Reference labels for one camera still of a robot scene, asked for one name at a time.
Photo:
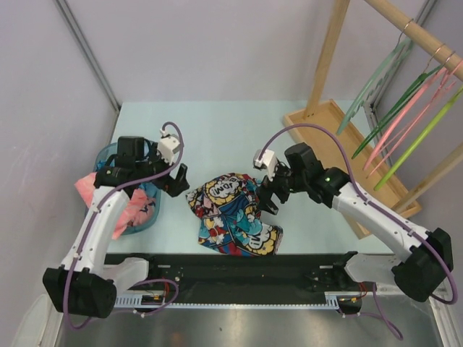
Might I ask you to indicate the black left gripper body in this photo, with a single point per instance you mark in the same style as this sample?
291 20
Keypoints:
166 183

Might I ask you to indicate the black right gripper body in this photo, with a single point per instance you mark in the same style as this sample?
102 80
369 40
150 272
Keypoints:
286 181

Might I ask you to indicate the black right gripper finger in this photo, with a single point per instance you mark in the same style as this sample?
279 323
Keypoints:
266 204
266 189

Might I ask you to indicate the comic print shorts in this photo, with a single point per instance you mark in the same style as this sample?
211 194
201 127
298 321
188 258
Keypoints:
230 220

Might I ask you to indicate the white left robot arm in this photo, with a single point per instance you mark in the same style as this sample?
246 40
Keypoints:
81 285

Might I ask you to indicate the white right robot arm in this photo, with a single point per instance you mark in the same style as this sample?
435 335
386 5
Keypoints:
421 259

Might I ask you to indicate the pink shark shorts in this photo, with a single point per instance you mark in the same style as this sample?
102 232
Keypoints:
86 189

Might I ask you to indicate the wooden hanger rack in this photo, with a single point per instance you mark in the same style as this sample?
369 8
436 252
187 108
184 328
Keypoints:
429 182

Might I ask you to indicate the dark green hanger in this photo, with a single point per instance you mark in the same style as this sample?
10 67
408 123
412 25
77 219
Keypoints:
395 109

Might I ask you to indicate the pale green hanger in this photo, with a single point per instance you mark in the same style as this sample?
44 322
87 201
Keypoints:
378 79

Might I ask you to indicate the lime green hanger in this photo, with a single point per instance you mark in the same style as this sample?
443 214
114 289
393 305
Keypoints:
424 133

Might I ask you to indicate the light blue garment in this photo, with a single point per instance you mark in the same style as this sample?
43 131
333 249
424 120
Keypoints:
149 188

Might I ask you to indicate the teal plastic basket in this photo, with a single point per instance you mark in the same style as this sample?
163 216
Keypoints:
147 215

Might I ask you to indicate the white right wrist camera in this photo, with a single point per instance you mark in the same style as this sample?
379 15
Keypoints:
266 160

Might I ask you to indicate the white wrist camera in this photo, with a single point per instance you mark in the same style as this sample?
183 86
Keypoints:
266 160
168 146

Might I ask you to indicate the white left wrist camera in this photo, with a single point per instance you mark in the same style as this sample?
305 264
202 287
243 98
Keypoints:
168 146

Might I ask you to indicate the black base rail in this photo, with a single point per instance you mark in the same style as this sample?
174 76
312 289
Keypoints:
275 280

